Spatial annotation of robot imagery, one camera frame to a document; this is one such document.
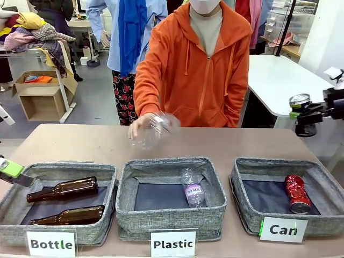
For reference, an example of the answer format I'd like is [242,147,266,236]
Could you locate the white table with clothes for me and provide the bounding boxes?
[0,40,77,124]

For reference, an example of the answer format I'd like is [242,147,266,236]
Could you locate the pink cloth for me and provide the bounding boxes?
[270,32,299,48]

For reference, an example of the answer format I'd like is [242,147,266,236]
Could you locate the person in light blue shirt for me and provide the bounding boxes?
[85,0,169,126]

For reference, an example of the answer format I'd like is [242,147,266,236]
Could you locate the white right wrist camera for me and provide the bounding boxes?
[324,67,344,91]

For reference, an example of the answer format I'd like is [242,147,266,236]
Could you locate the white sign reading Plastic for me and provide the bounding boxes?
[150,230,197,258]

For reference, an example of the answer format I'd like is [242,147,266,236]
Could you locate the person in dark clothes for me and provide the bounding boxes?
[28,0,84,83]

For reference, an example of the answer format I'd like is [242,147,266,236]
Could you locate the pile of colourful clothes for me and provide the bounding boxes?
[0,10,77,78]

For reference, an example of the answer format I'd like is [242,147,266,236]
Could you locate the orange sleeved left forearm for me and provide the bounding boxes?
[225,85,250,127]

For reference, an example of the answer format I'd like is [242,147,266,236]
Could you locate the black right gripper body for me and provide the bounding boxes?
[322,88,344,121]

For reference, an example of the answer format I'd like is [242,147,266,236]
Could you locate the silver metal can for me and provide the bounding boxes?
[289,93,312,111]

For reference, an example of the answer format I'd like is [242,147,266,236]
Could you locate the large clear plastic bottle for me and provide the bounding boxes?
[131,110,181,151]

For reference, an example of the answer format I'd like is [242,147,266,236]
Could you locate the orange sleeved right forearm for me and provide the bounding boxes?
[133,60,165,119]

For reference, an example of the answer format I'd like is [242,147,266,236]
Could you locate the white sign reading Can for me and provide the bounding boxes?
[259,217,309,243]

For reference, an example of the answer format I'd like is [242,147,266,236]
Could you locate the small purple label plastic bottle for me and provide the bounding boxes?
[180,167,207,208]

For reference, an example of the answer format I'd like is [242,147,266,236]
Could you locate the white sign reading Bottle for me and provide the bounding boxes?
[26,230,77,257]

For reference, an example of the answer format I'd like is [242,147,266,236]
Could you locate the person in orange hoodie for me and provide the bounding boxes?
[133,0,253,128]

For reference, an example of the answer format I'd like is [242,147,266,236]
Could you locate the person's right hand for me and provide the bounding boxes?
[128,112,162,142]

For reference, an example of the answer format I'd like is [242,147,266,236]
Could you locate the open cardboard box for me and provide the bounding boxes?
[12,70,78,121]

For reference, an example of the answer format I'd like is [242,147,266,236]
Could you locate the grey fabric basket marked Plastic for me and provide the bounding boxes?
[115,157,228,242]

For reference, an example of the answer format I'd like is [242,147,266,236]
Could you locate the blue shirt person's hand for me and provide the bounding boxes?
[101,30,111,49]

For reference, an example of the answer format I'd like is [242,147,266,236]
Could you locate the grey fabric basket marked Can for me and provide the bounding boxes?
[229,157,344,238]

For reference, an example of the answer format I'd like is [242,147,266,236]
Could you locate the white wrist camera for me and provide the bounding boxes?
[324,67,344,91]
[0,104,16,126]

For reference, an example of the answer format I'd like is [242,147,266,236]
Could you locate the black stand pole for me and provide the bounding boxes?
[275,0,298,57]

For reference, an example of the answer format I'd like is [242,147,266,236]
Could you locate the white work table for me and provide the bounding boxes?
[67,17,97,61]

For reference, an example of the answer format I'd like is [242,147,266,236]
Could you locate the white face mask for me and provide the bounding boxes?
[189,0,224,16]

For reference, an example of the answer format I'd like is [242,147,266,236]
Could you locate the clear plastic storage drawers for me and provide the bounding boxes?
[263,6,317,41]

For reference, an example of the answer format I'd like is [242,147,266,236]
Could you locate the brown glass bottle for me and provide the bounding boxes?
[26,176,99,203]
[28,205,106,226]

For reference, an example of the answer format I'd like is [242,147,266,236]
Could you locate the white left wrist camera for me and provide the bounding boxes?
[0,104,16,126]

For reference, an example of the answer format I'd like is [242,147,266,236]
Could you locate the crushed red can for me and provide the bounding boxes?
[284,174,312,215]

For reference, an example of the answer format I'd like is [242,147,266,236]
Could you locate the grey fabric basket marked Bottle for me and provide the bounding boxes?
[0,161,118,247]

